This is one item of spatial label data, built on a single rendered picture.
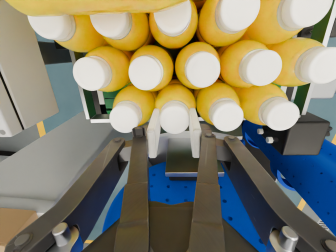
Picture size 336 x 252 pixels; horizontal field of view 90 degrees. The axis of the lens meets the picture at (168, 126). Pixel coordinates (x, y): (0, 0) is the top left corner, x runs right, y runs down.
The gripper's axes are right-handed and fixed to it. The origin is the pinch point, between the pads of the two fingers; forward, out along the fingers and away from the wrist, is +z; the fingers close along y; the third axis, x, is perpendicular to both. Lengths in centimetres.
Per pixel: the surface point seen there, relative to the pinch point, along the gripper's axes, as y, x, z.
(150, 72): -2.7, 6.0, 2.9
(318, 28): 23.1, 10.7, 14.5
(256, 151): 60, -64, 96
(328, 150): 59, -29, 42
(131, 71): -4.9, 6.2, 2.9
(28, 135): -132, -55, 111
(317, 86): 33.9, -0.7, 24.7
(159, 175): -3.4, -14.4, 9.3
